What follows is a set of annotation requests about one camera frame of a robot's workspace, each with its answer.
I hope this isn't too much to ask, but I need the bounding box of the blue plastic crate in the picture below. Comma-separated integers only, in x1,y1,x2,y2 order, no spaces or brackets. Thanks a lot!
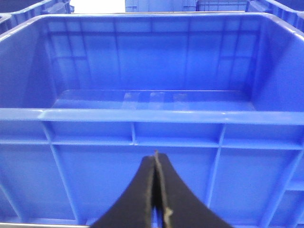
0,12,304,228
0,0,75,34

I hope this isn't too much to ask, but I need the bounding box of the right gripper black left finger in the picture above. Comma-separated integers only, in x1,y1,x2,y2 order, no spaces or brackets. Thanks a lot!
91,156,155,228

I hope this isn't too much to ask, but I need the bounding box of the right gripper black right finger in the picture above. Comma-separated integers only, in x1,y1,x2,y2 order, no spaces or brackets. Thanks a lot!
153,151,232,228

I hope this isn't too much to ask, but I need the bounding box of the rear blue crate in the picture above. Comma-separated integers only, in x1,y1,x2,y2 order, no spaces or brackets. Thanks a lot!
125,0,247,12

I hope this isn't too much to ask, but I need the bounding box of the right blue plastic crate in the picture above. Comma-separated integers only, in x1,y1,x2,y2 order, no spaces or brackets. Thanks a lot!
0,12,304,228

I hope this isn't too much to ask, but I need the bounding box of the left blue plastic crate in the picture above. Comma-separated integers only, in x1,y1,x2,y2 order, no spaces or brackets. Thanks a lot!
0,0,75,34

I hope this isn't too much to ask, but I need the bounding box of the stainless steel rack frame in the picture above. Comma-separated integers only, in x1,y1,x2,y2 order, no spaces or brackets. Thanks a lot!
0,223,89,228

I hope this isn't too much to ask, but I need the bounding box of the far right blue crate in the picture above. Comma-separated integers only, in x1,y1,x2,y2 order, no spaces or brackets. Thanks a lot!
245,0,304,32

